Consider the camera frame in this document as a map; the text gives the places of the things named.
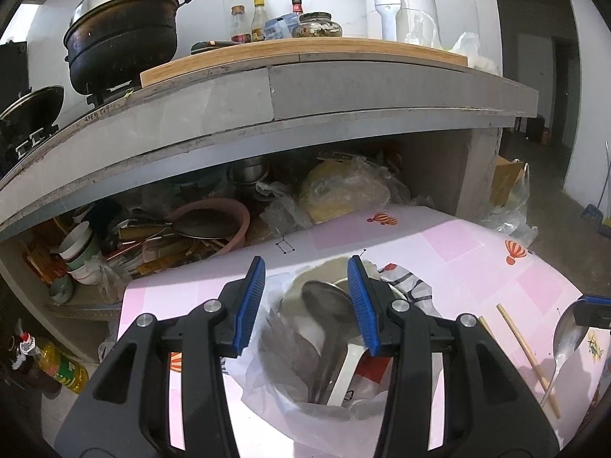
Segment stack of white bowls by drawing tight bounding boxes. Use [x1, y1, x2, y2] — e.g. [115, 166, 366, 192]
[57, 220, 102, 285]

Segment metal utensil holder cup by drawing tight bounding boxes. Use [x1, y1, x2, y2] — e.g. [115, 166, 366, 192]
[279, 256, 385, 420]

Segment grey concrete counter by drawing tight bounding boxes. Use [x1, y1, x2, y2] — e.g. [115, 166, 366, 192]
[1, 54, 538, 239]

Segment cardboard box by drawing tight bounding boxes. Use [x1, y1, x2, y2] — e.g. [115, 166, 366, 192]
[490, 155, 526, 207]

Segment brown sauce bottle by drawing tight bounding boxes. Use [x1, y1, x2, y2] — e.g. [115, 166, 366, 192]
[230, 4, 252, 44]

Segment glass jar of pickles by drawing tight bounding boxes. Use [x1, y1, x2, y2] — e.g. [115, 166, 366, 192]
[292, 11, 343, 38]

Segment blue white packet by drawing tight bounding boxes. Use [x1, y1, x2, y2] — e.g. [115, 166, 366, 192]
[263, 13, 299, 40]

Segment pink plastic basin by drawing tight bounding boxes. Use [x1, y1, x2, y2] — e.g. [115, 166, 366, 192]
[166, 197, 251, 255]

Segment white kitchen appliance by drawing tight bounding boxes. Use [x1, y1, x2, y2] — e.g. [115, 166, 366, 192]
[365, 0, 441, 48]

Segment white plastic bag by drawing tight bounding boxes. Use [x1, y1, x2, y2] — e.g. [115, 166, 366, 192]
[227, 256, 393, 457]

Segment yellow item in plastic bag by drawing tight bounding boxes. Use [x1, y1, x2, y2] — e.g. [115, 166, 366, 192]
[297, 155, 411, 223]

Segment black steamer pot with lid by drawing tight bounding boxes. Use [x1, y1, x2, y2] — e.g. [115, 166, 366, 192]
[63, 0, 192, 96]

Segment yellow cap bottle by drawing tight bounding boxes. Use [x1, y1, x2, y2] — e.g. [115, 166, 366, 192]
[251, 0, 268, 42]

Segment yellow cooking oil bottle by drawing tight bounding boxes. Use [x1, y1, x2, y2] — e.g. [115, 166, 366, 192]
[20, 333, 89, 394]

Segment wooden cutting board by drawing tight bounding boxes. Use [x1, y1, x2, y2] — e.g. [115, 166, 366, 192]
[140, 37, 468, 87]

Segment small metal spoon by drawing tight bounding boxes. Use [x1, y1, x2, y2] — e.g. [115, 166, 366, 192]
[541, 300, 589, 406]

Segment large metal spoon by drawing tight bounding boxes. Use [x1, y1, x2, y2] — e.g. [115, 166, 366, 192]
[301, 280, 359, 404]

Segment clear plastic bag on counter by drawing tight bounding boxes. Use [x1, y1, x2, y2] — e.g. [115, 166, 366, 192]
[451, 32, 500, 76]

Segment plastic bags on floor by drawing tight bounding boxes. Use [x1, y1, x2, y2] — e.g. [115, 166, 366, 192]
[480, 162, 538, 248]

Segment white ceramic spoon back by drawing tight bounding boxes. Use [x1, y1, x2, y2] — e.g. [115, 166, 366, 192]
[326, 336, 367, 406]

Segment black wok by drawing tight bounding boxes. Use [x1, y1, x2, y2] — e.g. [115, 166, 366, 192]
[1, 85, 64, 152]

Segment wooden chopstick holder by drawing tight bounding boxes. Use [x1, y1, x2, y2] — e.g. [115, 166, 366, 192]
[496, 303, 551, 394]

